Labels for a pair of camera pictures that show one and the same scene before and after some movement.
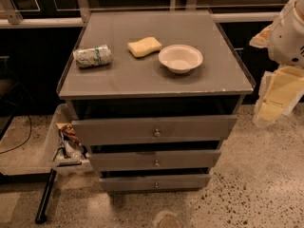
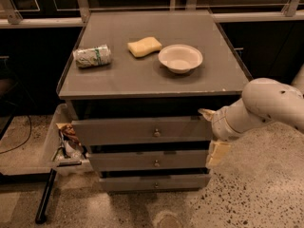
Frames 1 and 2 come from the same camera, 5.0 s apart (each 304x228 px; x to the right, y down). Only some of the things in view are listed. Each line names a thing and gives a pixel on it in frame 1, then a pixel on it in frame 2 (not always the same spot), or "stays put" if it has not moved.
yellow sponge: x=144 y=46 stays put
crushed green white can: x=94 y=56 stays put
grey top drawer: x=156 y=128 stays put
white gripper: x=287 y=41 to x=218 y=124
